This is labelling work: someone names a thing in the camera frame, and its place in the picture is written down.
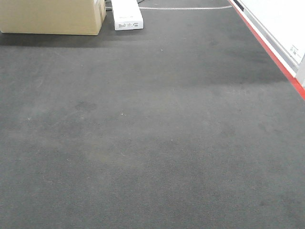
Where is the white panel with red edge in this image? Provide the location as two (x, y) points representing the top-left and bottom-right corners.
(230, 0), (305, 97)

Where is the brown cardboard box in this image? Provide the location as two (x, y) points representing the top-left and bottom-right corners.
(0, 0), (106, 35)

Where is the white rectangular device box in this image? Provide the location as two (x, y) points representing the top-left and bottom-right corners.
(112, 0), (143, 31)

